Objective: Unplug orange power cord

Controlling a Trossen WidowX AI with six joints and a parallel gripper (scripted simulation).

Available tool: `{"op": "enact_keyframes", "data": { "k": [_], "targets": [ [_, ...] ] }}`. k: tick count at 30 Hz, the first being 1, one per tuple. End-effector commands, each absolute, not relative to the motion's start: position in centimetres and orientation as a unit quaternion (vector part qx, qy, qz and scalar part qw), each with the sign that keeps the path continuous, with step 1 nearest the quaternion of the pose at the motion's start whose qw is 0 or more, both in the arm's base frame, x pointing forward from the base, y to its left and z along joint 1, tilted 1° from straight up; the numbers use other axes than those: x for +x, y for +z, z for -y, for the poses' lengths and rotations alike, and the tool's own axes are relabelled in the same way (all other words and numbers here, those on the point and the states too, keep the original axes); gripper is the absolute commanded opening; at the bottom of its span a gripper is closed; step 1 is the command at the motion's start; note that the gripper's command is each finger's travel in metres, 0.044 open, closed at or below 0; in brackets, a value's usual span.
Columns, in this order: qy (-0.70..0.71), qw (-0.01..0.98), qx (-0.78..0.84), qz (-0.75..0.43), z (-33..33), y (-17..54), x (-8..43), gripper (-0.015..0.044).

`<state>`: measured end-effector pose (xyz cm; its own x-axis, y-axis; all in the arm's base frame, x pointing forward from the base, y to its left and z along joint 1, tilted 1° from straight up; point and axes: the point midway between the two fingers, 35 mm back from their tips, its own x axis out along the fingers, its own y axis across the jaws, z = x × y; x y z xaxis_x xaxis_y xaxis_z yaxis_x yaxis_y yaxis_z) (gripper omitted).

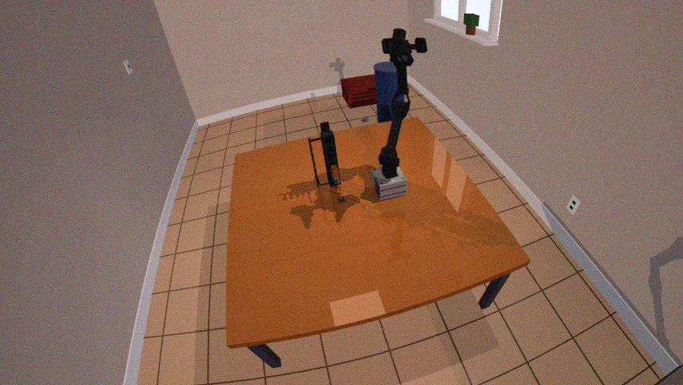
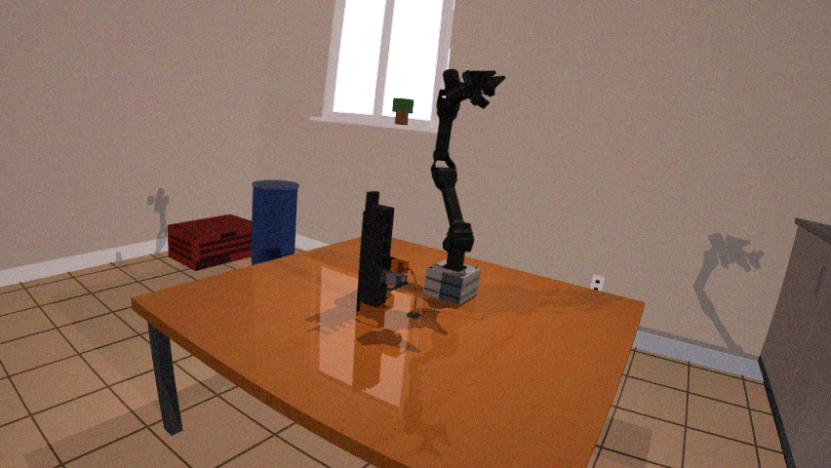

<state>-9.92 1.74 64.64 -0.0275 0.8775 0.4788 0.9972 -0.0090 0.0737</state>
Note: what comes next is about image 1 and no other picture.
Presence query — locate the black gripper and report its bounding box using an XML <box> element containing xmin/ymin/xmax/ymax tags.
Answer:
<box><xmin>382</xmin><ymin>38</ymin><xmax>428</xmax><ymax>55</ymax></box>

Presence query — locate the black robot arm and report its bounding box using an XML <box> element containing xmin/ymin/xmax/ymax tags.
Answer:
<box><xmin>378</xmin><ymin>28</ymin><xmax>414</xmax><ymax>179</ymax></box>

